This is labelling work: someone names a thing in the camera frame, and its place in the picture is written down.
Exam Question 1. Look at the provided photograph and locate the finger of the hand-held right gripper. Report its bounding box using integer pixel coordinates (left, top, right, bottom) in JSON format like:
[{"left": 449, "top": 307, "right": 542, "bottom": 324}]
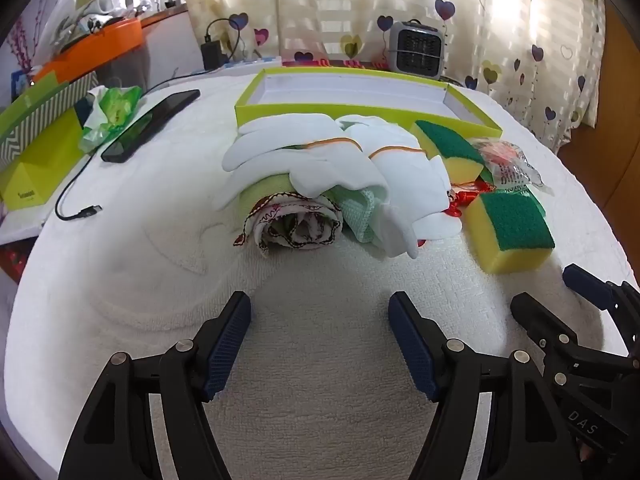
[
  {"left": 562, "top": 263, "right": 640, "bottom": 356},
  {"left": 510, "top": 291, "right": 584, "bottom": 362}
]

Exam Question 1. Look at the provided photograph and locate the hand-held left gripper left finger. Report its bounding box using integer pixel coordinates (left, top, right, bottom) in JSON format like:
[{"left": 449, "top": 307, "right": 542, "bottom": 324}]
[{"left": 57, "top": 290, "right": 252, "bottom": 480}]

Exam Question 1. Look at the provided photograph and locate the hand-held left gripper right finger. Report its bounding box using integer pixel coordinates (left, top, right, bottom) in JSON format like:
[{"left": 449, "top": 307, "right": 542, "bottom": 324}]
[{"left": 388, "top": 290, "right": 583, "bottom": 480}]

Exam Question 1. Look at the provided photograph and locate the yellow green sponge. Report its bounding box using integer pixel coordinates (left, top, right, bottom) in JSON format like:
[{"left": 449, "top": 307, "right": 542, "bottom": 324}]
[
  {"left": 411, "top": 120, "right": 487, "bottom": 181},
  {"left": 464, "top": 191, "right": 557, "bottom": 276}
]

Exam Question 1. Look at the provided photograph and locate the clear printed plastic bag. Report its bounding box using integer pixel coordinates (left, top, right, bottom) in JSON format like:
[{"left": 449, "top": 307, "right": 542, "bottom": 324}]
[{"left": 470, "top": 139, "right": 555, "bottom": 197}]

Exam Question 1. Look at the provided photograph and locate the embroidered white cloth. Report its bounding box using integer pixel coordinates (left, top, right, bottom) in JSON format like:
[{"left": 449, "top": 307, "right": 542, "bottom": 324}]
[{"left": 232, "top": 192, "right": 346, "bottom": 260}]

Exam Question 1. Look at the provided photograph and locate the red tassel ornament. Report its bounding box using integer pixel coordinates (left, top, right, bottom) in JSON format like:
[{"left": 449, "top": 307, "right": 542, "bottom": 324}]
[{"left": 442, "top": 180, "right": 498, "bottom": 221}]

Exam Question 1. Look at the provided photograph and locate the mint green cloth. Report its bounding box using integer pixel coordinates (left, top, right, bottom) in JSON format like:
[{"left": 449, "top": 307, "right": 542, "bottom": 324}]
[{"left": 335, "top": 185, "right": 388, "bottom": 248}]

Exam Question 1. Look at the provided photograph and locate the light green towel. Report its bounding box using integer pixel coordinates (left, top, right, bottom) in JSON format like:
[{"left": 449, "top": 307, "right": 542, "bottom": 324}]
[{"left": 239, "top": 172, "right": 303, "bottom": 213}]

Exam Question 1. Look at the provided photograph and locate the lime green shallow box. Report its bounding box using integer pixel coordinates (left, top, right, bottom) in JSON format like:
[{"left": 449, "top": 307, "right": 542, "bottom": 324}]
[{"left": 235, "top": 67, "right": 503, "bottom": 139}]

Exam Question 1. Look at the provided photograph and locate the brown wooden cabinet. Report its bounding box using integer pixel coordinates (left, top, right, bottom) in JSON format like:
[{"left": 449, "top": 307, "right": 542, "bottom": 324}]
[{"left": 557, "top": 0, "right": 640, "bottom": 241}]

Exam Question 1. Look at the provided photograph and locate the black smartphone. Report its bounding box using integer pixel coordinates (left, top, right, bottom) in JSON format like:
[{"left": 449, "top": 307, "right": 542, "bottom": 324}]
[{"left": 101, "top": 89, "right": 202, "bottom": 163}]

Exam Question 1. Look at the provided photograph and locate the lime green carton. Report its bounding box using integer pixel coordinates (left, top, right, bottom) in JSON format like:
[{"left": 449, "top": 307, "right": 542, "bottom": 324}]
[{"left": 0, "top": 109, "right": 85, "bottom": 211}]

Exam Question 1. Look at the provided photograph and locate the green white plastic bag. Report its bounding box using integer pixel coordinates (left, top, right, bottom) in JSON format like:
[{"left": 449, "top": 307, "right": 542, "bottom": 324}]
[{"left": 77, "top": 85, "right": 143, "bottom": 153}]

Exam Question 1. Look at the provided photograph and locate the grey space heater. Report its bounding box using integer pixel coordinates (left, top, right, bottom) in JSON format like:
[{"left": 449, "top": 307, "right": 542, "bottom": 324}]
[{"left": 384, "top": 19, "right": 448, "bottom": 82}]

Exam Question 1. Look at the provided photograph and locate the white blue power strip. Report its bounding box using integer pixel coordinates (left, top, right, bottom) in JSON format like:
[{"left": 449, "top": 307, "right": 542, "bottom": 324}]
[{"left": 220, "top": 55, "right": 282, "bottom": 73}]

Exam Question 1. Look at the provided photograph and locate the black charger adapter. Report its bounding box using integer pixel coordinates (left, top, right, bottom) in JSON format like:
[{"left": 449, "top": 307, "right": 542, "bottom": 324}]
[{"left": 201, "top": 17, "right": 248, "bottom": 71}]

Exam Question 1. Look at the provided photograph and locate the red green plaid cloth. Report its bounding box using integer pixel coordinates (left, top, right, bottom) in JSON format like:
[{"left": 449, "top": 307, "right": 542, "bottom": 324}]
[{"left": 282, "top": 58, "right": 396, "bottom": 71}]

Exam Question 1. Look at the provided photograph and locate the grey chevron patterned box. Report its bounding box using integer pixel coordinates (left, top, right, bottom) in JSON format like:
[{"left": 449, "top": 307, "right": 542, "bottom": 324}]
[{"left": 0, "top": 71, "right": 100, "bottom": 161}]

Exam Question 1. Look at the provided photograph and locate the orange plastic tray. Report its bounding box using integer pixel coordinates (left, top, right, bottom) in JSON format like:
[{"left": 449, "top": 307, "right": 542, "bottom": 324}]
[{"left": 32, "top": 17, "right": 143, "bottom": 86}]

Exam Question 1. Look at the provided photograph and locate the heart print curtain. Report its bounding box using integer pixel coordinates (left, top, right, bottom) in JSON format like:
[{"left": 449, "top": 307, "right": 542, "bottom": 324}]
[{"left": 180, "top": 0, "right": 608, "bottom": 151}]

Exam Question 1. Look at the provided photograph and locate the white grey bundle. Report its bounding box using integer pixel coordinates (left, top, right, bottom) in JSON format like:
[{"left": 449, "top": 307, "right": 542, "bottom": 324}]
[{"left": 37, "top": 0, "right": 151, "bottom": 53}]

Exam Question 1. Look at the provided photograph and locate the black usb cable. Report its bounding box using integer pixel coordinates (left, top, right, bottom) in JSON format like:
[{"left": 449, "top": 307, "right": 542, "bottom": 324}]
[{"left": 55, "top": 67, "right": 211, "bottom": 222}]

